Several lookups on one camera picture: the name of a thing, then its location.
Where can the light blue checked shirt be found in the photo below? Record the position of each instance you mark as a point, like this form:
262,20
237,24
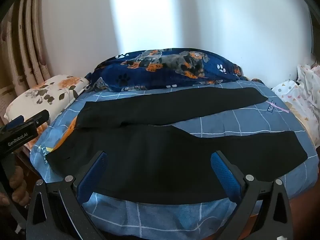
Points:
212,127

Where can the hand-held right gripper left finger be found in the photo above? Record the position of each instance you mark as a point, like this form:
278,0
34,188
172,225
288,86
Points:
93,177

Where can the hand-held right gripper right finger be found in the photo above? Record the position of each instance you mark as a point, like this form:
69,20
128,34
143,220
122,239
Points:
225,175

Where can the orange cloth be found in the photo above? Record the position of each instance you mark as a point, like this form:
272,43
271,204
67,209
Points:
25,55

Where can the black pants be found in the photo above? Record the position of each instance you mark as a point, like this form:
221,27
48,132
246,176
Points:
162,160

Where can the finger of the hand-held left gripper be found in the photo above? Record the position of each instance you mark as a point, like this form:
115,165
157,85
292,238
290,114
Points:
32,120

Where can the navy dog print blanket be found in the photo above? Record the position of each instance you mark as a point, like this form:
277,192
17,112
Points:
120,72

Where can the person's left hand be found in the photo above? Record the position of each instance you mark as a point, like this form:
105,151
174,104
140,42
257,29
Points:
18,185

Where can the white dotted cloth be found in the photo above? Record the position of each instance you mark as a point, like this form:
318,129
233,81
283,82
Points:
300,97

